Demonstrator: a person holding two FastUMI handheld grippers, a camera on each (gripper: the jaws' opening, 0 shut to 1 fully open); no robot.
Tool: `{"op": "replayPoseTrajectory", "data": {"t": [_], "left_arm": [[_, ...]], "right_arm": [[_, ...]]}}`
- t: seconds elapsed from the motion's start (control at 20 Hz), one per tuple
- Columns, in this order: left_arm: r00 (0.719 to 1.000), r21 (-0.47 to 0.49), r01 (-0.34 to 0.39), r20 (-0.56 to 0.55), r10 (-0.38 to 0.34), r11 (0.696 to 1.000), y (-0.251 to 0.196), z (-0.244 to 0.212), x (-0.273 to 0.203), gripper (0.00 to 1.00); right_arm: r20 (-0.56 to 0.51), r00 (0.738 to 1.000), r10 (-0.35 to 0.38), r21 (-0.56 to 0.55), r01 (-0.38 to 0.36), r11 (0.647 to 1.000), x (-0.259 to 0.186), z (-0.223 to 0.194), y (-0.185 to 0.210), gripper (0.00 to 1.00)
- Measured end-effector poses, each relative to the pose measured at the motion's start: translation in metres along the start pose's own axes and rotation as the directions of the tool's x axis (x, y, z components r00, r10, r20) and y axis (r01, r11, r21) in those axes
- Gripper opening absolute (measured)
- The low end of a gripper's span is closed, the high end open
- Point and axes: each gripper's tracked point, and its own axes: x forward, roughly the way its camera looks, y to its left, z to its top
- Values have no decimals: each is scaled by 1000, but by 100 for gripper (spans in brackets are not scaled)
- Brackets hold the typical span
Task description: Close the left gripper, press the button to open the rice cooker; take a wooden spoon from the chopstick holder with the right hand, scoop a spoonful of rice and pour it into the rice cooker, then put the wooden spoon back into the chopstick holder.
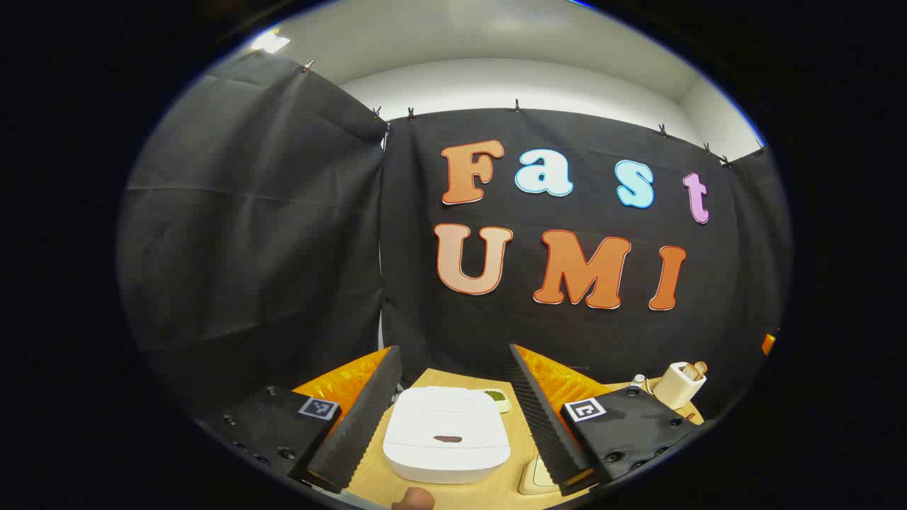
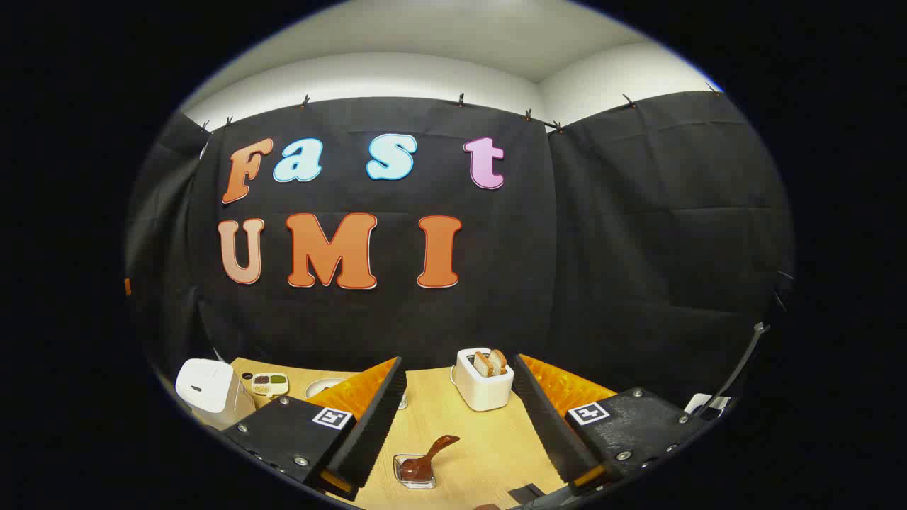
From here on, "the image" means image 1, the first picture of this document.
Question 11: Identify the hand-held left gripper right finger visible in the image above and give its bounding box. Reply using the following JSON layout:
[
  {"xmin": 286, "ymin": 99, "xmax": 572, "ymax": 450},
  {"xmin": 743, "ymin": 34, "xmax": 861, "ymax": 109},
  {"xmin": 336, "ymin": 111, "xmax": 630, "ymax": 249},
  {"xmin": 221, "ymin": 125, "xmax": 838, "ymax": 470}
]
[{"xmin": 507, "ymin": 344, "xmax": 701, "ymax": 497}]

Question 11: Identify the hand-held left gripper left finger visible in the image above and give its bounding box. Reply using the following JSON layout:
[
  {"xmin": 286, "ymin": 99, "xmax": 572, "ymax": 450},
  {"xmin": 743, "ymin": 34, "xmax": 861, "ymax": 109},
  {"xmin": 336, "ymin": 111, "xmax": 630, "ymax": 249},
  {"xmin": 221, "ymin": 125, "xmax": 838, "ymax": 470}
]
[{"xmin": 195, "ymin": 345, "xmax": 403, "ymax": 495}]

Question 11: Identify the cream rice container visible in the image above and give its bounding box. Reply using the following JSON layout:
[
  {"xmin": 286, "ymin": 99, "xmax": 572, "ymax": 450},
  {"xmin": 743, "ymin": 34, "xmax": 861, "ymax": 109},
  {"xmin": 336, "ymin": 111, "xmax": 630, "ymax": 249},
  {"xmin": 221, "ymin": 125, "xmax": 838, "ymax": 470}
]
[{"xmin": 517, "ymin": 455, "xmax": 562, "ymax": 495}]

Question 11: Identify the white rice cooker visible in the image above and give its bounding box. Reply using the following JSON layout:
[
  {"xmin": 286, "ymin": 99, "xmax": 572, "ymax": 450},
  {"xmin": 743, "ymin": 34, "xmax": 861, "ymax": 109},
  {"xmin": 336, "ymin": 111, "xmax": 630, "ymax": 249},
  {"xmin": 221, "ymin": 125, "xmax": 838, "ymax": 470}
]
[{"xmin": 383, "ymin": 386, "xmax": 512, "ymax": 485}]

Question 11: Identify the white toaster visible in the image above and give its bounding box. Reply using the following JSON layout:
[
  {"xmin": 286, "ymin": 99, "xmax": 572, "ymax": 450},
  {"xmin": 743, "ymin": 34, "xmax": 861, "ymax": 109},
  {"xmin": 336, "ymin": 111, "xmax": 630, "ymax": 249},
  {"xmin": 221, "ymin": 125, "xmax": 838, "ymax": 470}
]
[{"xmin": 653, "ymin": 361, "xmax": 707, "ymax": 410}]

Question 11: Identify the black backdrop cloth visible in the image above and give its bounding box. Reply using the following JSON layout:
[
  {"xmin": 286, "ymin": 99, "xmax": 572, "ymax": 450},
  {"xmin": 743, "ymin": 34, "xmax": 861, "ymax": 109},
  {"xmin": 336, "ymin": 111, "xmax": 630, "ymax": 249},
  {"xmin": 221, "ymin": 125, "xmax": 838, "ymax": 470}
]
[{"xmin": 117, "ymin": 50, "xmax": 793, "ymax": 426}]

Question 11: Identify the row of cloth clips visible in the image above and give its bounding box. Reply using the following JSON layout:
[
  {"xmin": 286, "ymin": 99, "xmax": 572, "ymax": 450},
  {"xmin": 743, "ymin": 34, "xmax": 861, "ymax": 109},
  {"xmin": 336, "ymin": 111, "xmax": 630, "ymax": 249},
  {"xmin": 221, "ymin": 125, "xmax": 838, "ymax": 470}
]
[{"xmin": 301, "ymin": 60, "xmax": 766, "ymax": 169}]

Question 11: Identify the ceiling light panel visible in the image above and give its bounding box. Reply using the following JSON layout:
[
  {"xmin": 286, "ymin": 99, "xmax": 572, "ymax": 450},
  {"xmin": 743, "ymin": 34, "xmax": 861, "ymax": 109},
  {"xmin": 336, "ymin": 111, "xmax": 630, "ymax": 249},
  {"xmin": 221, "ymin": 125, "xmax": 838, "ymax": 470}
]
[{"xmin": 249, "ymin": 28, "xmax": 293, "ymax": 54}]

